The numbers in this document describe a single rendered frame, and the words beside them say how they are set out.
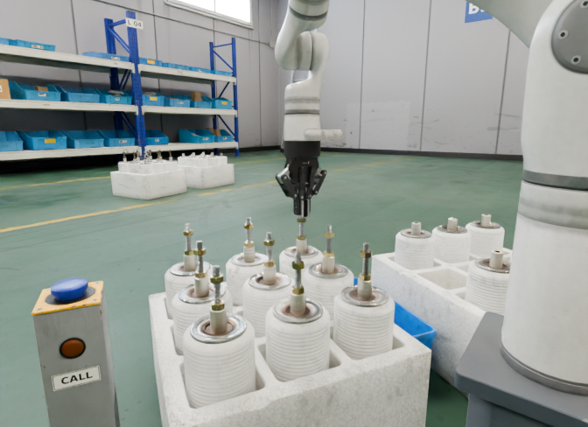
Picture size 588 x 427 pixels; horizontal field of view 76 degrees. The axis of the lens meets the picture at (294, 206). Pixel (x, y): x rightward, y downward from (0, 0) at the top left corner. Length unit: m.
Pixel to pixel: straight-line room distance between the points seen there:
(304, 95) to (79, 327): 0.52
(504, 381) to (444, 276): 0.62
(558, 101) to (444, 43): 6.74
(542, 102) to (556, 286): 0.15
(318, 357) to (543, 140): 0.39
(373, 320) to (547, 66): 0.40
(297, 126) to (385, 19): 6.86
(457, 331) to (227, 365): 0.49
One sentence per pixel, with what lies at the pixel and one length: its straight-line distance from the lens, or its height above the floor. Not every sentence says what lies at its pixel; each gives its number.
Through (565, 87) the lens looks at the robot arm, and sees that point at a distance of 0.36.
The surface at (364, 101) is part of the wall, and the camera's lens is 7.50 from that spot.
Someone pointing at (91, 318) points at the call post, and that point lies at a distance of 0.52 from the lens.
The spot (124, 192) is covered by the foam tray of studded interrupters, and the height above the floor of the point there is 0.04.
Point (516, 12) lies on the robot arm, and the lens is 0.45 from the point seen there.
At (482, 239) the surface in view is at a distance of 1.12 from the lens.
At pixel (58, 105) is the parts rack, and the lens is 5.10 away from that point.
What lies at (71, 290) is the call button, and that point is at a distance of 0.53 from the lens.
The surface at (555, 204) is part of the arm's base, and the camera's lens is 0.36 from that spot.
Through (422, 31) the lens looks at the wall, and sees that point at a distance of 7.25.
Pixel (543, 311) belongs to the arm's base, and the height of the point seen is 0.37.
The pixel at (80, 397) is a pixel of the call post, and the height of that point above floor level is 0.19.
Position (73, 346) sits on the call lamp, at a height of 0.27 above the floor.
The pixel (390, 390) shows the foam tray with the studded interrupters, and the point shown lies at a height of 0.13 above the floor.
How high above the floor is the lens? 0.52
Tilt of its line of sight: 12 degrees down
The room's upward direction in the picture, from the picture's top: straight up
